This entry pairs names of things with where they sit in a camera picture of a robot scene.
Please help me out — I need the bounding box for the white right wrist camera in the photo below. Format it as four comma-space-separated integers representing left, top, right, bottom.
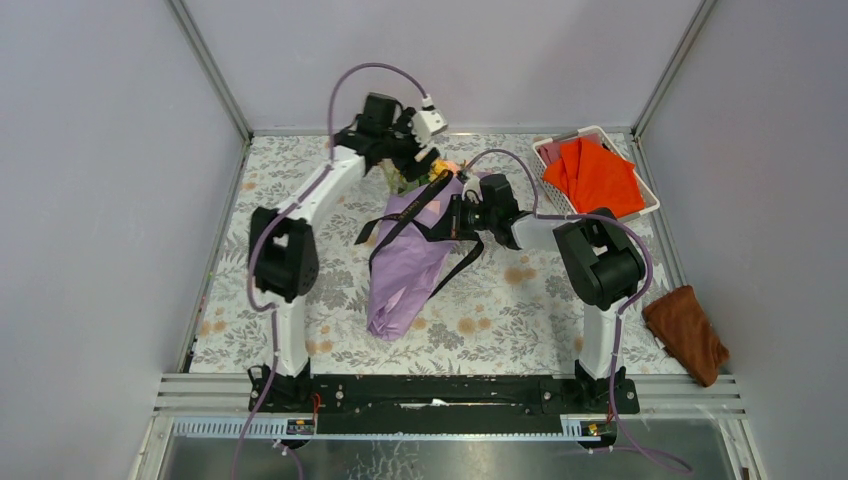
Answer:
462, 175, 483, 204

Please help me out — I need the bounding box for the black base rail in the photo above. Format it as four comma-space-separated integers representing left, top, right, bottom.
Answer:
248, 373, 640, 435

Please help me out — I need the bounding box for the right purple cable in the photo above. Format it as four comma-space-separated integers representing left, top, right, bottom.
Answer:
460, 148, 694, 475

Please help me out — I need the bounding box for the pink and purple wrapping paper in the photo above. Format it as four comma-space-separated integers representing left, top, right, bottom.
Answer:
367, 179, 463, 341

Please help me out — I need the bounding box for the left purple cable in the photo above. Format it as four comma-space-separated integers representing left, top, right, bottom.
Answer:
227, 62, 435, 480

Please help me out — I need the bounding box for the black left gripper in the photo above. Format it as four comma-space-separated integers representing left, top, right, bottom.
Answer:
374, 107, 433, 180

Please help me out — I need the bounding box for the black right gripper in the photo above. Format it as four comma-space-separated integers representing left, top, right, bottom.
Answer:
428, 194, 496, 240

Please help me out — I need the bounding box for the black strap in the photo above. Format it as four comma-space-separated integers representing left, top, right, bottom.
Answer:
354, 170, 486, 299

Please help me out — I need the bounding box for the yellow fake flower bunch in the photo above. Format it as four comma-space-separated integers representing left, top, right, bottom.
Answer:
380, 158, 463, 196

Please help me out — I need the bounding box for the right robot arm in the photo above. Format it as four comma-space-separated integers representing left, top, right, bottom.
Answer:
447, 174, 647, 412

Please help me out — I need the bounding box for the floral patterned tablecloth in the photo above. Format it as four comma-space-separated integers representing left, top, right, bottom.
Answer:
188, 132, 690, 377

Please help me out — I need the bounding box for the orange folded paper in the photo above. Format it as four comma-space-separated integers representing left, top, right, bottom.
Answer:
542, 140, 646, 218

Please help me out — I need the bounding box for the purple cable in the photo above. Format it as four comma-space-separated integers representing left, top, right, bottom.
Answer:
460, 148, 694, 475
227, 62, 435, 480

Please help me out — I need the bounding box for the brown cloth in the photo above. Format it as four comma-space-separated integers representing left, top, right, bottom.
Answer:
642, 285, 730, 387

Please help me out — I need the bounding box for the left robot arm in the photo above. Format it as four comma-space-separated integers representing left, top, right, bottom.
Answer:
248, 93, 448, 411

